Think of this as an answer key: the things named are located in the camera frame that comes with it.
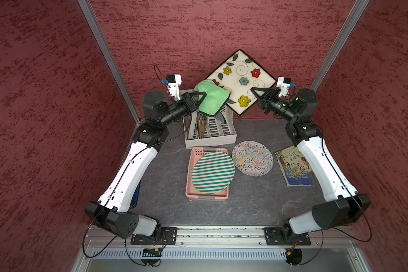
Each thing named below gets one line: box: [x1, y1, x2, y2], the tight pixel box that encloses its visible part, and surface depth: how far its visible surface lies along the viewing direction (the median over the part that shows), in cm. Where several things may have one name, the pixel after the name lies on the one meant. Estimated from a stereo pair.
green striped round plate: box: [191, 151, 236, 195], surface depth 91 cm
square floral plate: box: [206, 49, 278, 116], surface depth 66 cm
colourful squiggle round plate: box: [231, 140, 275, 177], surface depth 102 cm
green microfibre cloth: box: [194, 79, 231, 117], surface depth 60 cm
